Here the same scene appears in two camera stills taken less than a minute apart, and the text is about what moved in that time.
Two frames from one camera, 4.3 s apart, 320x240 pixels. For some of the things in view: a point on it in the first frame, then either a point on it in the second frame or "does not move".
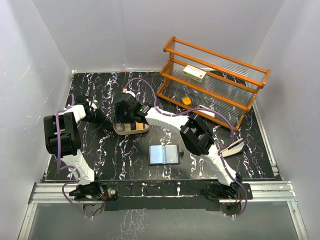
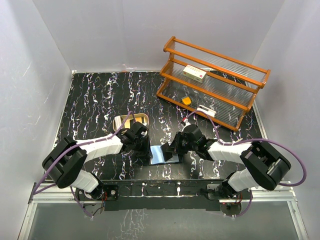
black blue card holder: [164, 154] does not move
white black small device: [206, 112] does not move
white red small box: [195, 73] does not move
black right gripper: [119, 118] -> [174, 147]
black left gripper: [102, 119] -> [146, 153]
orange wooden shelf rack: [218, 87] does not move
